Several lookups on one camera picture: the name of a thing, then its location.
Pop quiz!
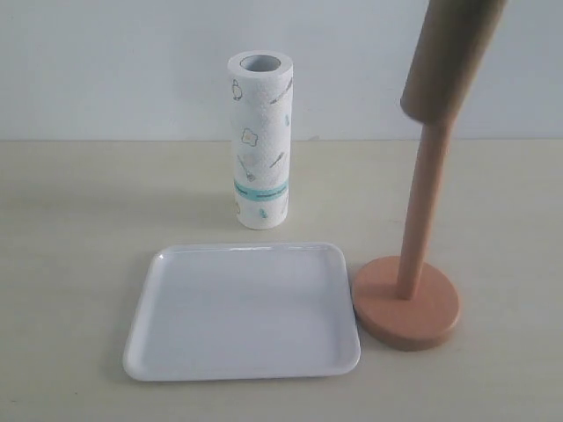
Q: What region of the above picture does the brown cardboard tube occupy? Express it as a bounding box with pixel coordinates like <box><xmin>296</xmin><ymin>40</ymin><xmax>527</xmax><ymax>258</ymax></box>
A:
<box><xmin>400</xmin><ymin>0</ymin><xmax>507</xmax><ymax>124</ymax></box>

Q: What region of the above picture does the white printed paper towel roll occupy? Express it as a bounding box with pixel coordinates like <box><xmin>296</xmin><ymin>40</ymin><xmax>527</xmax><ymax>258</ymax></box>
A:
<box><xmin>227</xmin><ymin>50</ymin><xmax>294</xmax><ymax>229</ymax></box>

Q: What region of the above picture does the wooden paper towel holder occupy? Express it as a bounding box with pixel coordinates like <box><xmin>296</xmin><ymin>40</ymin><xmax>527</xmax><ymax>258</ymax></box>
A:
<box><xmin>352</xmin><ymin>120</ymin><xmax>461</xmax><ymax>351</ymax></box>

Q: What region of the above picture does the white rectangular plastic tray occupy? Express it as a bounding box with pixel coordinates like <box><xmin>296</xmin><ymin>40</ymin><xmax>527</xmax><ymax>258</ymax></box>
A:
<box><xmin>122</xmin><ymin>242</ymin><xmax>361</xmax><ymax>382</ymax></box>

